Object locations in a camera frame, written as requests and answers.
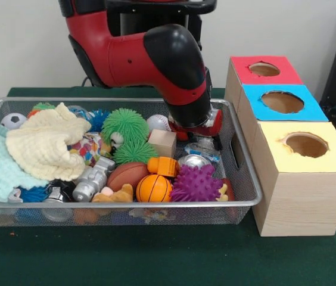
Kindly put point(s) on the shallow silver mesh bin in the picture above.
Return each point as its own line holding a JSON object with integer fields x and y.
{"x": 186, "y": 213}

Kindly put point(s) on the orange toy basketball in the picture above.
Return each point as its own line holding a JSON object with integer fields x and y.
{"x": 153, "y": 188}

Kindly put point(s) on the grey plastic toy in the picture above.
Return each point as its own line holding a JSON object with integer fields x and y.
{"x": 93, "y": 180}

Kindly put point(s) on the wooden box with three holes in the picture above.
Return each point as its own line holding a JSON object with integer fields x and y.
{"x": 305, "y": 202}

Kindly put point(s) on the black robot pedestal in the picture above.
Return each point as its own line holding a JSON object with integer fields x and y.
{"x": 162, "y": 7}

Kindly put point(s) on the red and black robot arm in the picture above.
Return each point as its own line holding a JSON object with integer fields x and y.
{"x": 144, "y": 56}

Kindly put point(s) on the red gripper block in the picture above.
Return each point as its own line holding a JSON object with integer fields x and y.
{"x": 217, "y": 122}

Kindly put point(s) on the orange ridged plastic toy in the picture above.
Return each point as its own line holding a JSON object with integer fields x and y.
{"x": 162, "y": 165}

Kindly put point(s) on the green puffer toy with eyes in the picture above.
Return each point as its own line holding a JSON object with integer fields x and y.
{"x": 124, "y": 123}

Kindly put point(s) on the cream knitted cloth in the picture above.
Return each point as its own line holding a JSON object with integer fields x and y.
{"x": 43, "y": 143}

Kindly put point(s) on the plain wooden cube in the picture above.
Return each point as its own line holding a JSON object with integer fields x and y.
{"x": 162, "y": 143}

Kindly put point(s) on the crushed clear plastic bottle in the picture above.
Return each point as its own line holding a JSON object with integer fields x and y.
{"x": 203, "y": 152}

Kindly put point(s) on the silver drink can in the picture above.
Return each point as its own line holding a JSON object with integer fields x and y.
{"x": 194, "y": 162}

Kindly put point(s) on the purple spiky ball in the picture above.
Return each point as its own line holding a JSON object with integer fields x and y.
{"x": 196, "y": 184}

